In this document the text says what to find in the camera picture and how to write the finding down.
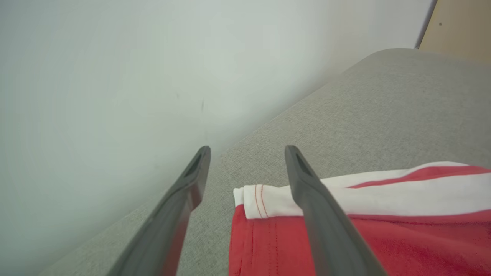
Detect light wooden panel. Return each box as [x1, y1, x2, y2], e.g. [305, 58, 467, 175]
[414, 0, 491, 67]

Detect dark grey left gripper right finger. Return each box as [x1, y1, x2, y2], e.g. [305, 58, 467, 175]
[284, 145, 389, 276]

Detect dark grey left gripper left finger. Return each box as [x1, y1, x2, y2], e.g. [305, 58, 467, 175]
[107, 146, 212, 276]

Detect red shorts with white trim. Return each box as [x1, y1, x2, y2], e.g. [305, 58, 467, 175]
[229, 161, 491, 276]

